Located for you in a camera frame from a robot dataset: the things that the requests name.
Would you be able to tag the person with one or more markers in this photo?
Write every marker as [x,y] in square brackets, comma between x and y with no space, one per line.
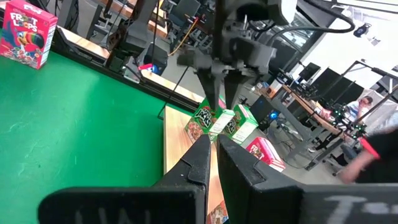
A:
[382,161]
[357,107]

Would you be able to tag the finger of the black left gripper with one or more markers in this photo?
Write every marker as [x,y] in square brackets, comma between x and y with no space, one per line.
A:
[232,87]
[213,87]

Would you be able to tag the black ceiling spotlight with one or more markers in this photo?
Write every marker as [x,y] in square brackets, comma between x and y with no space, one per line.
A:
[362,30]

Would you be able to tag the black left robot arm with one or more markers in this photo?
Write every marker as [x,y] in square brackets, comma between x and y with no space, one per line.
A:
[138,31]

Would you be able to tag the Froot Loops red cereal box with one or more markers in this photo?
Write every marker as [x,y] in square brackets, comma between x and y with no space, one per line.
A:
[25,37]
[264,152]

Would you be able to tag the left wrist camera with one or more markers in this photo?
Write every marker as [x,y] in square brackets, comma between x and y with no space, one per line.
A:
[264,14]

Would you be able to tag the wooden shelf black metal frame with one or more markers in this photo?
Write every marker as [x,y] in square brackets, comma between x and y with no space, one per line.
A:
[177,146]

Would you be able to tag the Apple Jacks green cereal box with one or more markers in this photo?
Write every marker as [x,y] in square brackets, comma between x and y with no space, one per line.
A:
[202,123]
[242,124]

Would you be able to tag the Frosted Mini Wheats orange box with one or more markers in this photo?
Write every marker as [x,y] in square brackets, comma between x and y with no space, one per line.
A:
[217,214]

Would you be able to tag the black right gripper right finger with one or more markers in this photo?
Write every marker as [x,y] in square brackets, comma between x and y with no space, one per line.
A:
[258,199]

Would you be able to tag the long wooden desk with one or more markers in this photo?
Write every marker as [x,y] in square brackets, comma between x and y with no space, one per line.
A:
[306,107]

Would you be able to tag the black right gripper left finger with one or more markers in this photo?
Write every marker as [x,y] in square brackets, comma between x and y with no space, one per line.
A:
[183,199]

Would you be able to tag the green table mat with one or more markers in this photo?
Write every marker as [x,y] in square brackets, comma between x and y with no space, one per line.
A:
[77,124]

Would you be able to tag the black computer tower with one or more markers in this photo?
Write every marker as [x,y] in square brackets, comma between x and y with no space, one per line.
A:
[261,109]

